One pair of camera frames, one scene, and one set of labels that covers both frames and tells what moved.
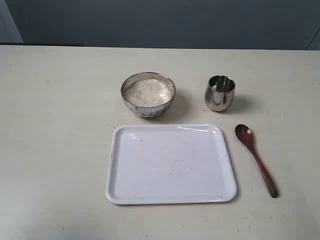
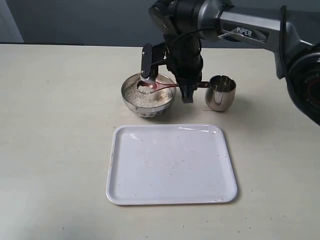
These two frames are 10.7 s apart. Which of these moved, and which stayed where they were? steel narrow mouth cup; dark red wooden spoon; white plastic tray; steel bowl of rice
Moved: dark red wooden spoon
Stayed: steel narrow mouth cup; white plastic tray; steel bowl of rice
